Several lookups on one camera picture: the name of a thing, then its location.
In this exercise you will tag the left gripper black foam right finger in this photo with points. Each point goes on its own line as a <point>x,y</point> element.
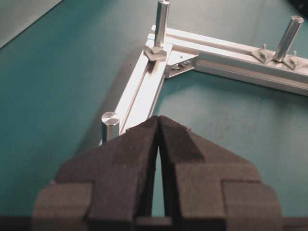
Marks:
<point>206,184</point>

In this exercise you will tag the left gripper black foam left finger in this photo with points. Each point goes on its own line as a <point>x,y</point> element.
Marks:
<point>112,183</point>

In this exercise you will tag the aluminium pin near-left corner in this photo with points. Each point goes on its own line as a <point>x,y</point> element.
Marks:
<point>110,126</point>

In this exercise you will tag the aluminium pin left middle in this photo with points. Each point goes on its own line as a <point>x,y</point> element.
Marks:
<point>161,22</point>

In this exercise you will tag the square aluminium extrusion frame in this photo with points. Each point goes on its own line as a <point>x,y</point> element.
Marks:
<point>184,52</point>

